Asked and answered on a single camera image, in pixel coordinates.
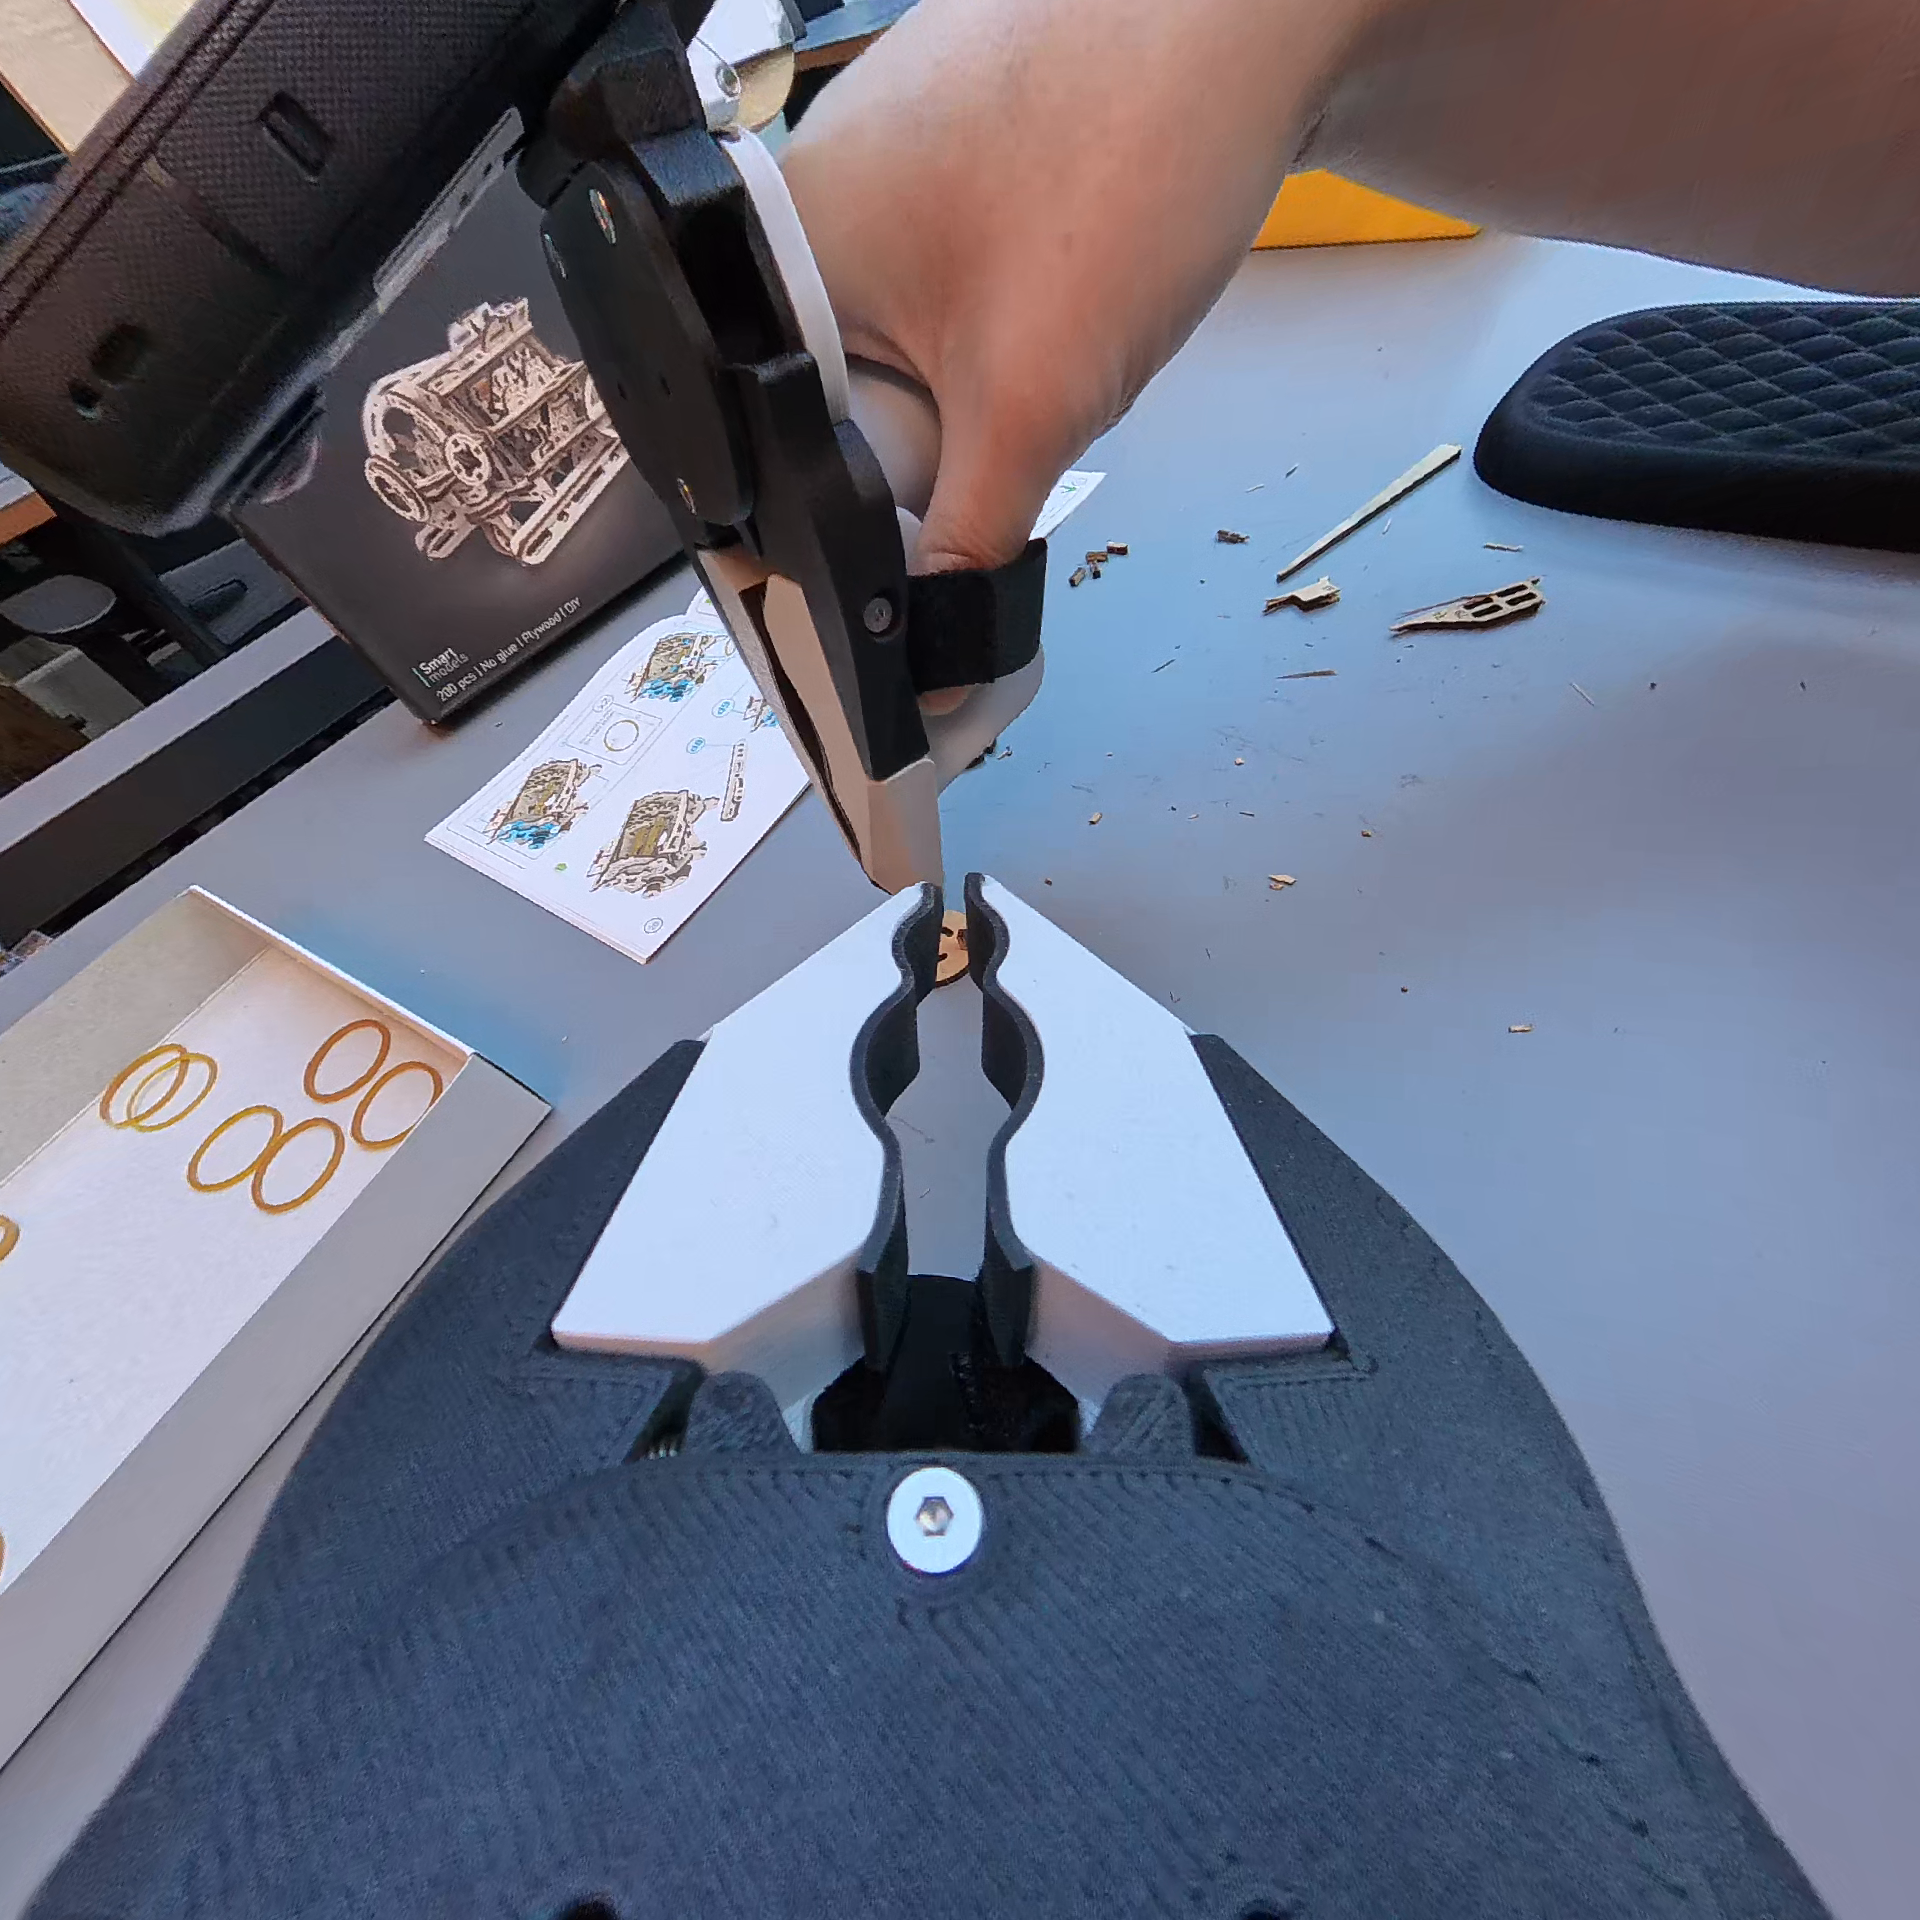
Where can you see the printed instruction booklet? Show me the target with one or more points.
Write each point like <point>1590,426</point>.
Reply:
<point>599,812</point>

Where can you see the thin wooden strip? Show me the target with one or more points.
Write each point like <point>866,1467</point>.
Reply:
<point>1364,515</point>

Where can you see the white cardboard tray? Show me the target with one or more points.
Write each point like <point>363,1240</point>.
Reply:
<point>117,1351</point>

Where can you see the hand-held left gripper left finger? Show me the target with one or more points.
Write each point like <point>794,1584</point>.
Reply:
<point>719,1200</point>

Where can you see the adjoining grey desk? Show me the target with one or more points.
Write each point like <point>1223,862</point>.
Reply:
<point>192,749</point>

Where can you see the yellow plastic bin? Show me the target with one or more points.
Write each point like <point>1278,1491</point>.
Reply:
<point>1350,217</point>

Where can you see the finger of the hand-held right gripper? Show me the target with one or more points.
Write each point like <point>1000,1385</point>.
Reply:
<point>728,593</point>
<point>909,823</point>

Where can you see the small dark wooden pegs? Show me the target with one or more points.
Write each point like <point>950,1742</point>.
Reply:
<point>1096,562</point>

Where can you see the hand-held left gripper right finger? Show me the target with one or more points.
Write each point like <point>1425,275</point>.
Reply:
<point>1154,1200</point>

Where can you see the group of tan rubber bands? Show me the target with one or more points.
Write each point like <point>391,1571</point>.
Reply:
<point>190,1168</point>

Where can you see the black model kit box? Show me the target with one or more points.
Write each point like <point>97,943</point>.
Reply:
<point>375,598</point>

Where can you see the slotted wooden offcut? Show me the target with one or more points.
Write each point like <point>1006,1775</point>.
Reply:
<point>1477,610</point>

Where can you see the jagged wooden offcut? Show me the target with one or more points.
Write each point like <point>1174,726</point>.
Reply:
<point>1302,598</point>

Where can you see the person's right hand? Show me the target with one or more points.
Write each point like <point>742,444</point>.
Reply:
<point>1050,228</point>

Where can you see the black mesh chair seat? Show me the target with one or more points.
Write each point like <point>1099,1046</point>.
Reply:
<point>1724,420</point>

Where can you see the round wooden disc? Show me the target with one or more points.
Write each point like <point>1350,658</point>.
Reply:
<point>954,944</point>

